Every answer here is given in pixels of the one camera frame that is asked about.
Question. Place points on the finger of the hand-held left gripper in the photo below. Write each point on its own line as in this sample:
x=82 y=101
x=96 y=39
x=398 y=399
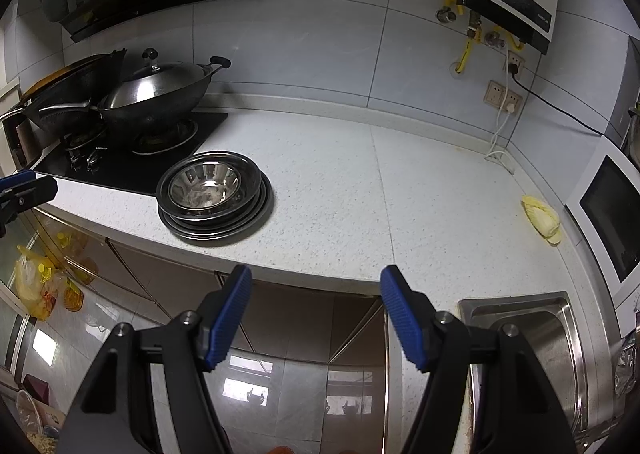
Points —
x=15 y=180
x=37 y=191

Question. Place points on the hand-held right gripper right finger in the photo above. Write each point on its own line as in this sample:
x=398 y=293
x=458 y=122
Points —
x=402 y=319

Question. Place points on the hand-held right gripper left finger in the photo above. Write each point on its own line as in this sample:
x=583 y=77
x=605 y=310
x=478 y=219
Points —
x=230 y=319

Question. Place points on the large labelled steel plate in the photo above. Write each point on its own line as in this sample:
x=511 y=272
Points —
x=260 y=224

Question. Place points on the small steel bowl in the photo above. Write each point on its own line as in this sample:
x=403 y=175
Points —
x=205 y=189

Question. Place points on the large steel bowl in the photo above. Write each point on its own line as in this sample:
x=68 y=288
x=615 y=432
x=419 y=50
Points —
x=250 y=184

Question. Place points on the brown base cabinet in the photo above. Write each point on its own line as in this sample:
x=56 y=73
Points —
x=175 y=284

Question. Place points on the black gas stove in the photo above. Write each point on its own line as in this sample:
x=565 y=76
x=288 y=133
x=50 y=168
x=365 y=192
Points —
x=125 y=174

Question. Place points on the yellow plastic bag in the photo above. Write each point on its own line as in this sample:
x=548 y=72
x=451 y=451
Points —
x=32 y=284

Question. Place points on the dark frying pan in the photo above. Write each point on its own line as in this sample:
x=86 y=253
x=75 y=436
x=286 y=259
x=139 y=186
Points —
x=65 y=84

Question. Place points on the amber oil bottle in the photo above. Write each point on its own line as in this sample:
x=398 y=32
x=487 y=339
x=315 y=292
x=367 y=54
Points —
x=74 y=296

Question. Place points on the black wok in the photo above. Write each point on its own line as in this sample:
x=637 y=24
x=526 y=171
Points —
x=150 y=122

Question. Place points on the steel sink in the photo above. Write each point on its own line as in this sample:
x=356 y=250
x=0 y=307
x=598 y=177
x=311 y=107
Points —
x=545 y=334

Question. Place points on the steel wok lid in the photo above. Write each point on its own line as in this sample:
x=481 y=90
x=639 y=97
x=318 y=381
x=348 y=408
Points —
x=150 y=89

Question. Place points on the clear plastic food container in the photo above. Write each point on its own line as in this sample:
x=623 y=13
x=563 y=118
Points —
x=35 y=424

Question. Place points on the crumpled silver foil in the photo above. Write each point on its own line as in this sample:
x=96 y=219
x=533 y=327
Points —
x=627 y=359

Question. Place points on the white microwave oven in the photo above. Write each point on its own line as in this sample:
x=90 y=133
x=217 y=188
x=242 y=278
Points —
x=610 y=214

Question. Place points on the steel water valve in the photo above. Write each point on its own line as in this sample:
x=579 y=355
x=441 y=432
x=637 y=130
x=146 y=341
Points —
x=446 y=14
x=495 y=38

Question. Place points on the grey box appliance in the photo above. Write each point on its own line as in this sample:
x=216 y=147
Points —
x=625 y=94

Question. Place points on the beige wall socket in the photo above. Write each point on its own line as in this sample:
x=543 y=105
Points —
x=512 y=95
x=516 y=55
x=494 y=93

